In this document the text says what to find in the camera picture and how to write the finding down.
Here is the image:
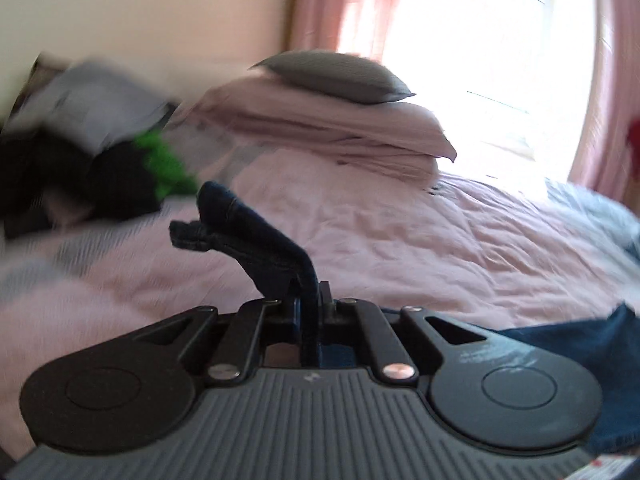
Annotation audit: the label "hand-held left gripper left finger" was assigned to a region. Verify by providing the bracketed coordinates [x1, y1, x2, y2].
[132, 280, 302, 387]

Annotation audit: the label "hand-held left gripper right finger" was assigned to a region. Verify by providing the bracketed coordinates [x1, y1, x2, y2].
[319, 281, 497, 386]

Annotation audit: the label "dark blue denim pants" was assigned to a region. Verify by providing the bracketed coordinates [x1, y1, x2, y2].
[169, 180, 640, 457]

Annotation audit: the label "pink pillow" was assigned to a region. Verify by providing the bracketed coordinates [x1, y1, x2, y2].
[172, 71, 458, 188]

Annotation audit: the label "green cloth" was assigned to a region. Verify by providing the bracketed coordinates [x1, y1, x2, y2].
[131, 130, 200, 200]

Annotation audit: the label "grey pillow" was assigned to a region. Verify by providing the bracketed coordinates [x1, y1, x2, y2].
[249, 50, 417, 106]

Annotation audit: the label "black cloth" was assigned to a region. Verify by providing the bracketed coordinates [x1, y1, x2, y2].
[0, 129, 163, 239]

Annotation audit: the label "light blue cloth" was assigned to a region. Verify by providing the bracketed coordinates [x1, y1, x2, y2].
[542, 179, 640, 263]

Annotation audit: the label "grey cloth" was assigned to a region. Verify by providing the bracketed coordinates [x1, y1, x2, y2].
[4, 56, 177, 153]

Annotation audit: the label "bright window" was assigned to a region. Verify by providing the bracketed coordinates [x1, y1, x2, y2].
[336, 0, 597, 187]

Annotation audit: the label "pink curtain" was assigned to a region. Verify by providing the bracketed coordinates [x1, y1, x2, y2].
[289, 0, 406, 63]
[567, 0, 640, 203]

